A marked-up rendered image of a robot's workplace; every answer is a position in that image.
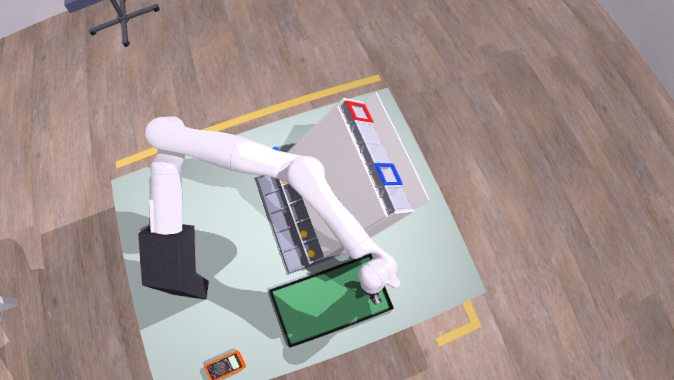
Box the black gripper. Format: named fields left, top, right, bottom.
left=362, top=290, right=382, bottom=304

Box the blue rectangular band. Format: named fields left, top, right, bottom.
left=375, top=163, right=403, bottom=185

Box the orange pocket multimeter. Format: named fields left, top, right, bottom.
left=205, top=351, right=246, bottom=380

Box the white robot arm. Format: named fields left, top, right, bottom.
left=145, top=117, right=400, bottom=294

